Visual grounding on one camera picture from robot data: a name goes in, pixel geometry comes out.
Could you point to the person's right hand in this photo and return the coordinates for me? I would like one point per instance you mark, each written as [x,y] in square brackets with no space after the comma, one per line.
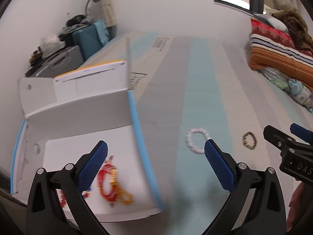
[296,200]

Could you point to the white plastic bag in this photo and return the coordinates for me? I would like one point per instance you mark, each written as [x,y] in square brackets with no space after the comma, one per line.
[51,41]

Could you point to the white pillow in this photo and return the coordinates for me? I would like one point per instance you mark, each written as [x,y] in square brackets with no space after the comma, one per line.
[271,22]

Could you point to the striped folded blankets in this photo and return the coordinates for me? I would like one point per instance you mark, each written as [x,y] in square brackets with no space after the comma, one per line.
[276,51]

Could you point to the blue suitcase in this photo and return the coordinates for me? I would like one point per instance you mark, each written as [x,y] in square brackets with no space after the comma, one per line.
[90,39]

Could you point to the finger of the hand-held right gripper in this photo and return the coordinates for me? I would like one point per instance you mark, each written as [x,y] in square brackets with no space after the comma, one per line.
[302,132]
[276,134]

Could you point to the floral quilt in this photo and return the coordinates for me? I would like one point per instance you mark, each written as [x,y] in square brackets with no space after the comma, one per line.
[291,85]

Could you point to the brown fuzzy blanket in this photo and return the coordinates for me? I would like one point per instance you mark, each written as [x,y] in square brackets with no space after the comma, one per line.
[296,27]

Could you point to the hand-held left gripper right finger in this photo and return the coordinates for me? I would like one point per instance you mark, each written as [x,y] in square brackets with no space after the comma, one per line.
[218,166]

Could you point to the grey suitcase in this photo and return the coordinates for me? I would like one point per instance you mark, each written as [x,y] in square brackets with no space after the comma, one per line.
[56,61]

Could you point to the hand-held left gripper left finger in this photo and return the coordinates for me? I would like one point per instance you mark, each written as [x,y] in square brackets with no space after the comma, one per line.
[93,169]

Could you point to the dark clothes pile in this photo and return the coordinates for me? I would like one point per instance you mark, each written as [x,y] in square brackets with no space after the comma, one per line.
[78,20]

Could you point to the white cardboard box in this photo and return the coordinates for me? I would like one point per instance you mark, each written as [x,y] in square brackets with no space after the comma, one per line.
[80,117]

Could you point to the striped bed sheet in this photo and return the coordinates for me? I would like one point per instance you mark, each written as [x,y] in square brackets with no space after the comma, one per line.
[195,90]

